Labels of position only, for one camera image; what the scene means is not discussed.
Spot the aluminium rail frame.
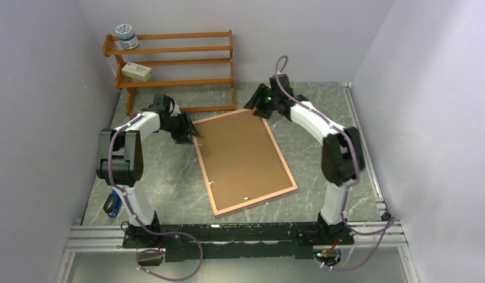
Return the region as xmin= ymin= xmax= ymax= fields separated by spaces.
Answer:
xmin=54 ymin=82 xmax=420 ymax=283

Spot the wooden three-tier shelf rack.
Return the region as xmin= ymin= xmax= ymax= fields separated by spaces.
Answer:
xmin=102 ymin=30 xmax=237 ymax=115

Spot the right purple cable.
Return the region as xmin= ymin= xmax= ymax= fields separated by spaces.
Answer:
xmin=274 ymin=55 xmax=397 ymax=272

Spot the blue black stapler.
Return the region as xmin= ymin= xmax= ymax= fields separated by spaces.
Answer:
xmin=103 ymin=190 xmax=122 ymax=218

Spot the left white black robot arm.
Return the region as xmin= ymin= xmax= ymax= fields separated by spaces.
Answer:
xmin=96 ymin=94 xmax=200 ymax=248

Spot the small white carton box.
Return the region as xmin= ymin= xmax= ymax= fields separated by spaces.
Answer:
xmin=121 ymin=62 xmax=153 ymax=82

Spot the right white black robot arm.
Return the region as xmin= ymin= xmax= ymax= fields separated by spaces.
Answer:
xmin=244 ymin=73 xmax=365 ymax=245

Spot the white blue-lidded jar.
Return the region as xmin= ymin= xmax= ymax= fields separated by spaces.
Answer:
xmin=115 ymin=24 xmax=139 ymax=50

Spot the brown cardboard backing board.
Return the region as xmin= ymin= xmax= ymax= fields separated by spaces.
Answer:
xmin=195 ymin=112 xmax=295 ymax=212

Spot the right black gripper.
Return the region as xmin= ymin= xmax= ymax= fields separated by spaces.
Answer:
xmin=244 ymin=84 xmax=280 ymax=120

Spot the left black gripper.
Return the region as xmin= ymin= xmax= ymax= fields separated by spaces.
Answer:
xmin=162 ymin=111 xmax=201 ymax=144

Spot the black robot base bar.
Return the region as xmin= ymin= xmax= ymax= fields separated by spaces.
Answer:
xmin=122 ymin=222 xmax=354 ymax=262

